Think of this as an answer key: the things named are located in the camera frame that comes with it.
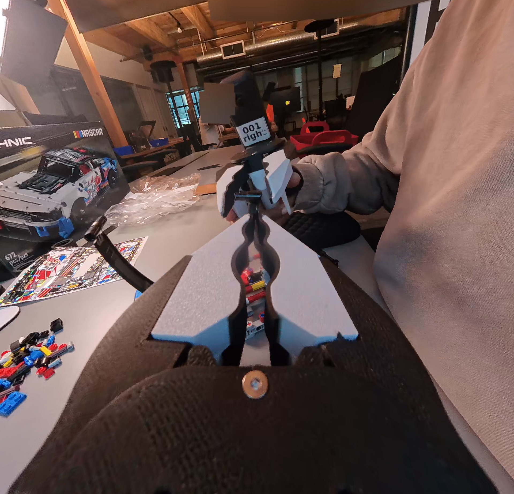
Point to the holographic sticker sheet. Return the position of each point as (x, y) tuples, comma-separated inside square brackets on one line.
[(72, 269)]

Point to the small black lego assembly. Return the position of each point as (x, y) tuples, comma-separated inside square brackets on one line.
[(253, 221)]

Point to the black lego set box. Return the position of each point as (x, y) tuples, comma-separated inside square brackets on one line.
[(40, 180)]

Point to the red tool caddy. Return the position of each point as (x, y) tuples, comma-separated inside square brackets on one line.
[(321, 138)]

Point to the brown cardboard sheet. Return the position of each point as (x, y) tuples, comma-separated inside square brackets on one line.
[(207, 189)]

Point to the person's right forearm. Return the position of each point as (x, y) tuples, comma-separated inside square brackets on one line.
[(349, 180)]

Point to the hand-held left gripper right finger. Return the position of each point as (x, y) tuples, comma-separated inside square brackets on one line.
[(317, 301)]

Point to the clear plastic bag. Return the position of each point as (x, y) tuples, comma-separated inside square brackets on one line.
[(156, 201)]

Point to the person's right hand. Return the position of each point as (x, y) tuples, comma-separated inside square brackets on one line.
[(296, 188)]

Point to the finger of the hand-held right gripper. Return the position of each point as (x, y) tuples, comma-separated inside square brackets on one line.
[(277, 172), (227, 188)]

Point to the pile of colourful lego pieces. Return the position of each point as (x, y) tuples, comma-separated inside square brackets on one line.
[(28, 361)]

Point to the black wrist rest pad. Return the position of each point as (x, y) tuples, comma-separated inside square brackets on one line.
[(325, 229)]

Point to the black framed marker sign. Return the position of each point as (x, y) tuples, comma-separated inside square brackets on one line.
[(421, 28)]

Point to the black rubber lego tyre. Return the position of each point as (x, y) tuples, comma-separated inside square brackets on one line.
[(64, 244)]

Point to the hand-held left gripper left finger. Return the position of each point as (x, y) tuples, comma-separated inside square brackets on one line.
[(192, 301)]

